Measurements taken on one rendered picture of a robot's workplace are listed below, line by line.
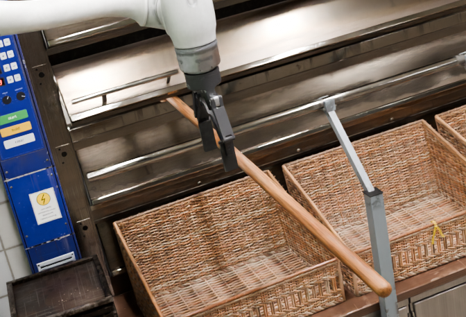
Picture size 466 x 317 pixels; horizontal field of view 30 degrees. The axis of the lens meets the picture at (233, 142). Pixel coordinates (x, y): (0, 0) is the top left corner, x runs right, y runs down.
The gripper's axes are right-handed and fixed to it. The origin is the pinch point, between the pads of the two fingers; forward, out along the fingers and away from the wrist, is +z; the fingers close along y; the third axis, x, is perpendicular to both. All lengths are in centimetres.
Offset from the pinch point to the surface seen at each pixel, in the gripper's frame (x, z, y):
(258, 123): 25, 15, -47
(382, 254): 47, 56, -24
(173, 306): -8, 72, -64
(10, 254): -50, 46, -84
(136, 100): -2, 7, -74
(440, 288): 67, 78, -30
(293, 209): 9.7, 11.5, 13.5
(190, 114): 10, 11, -59
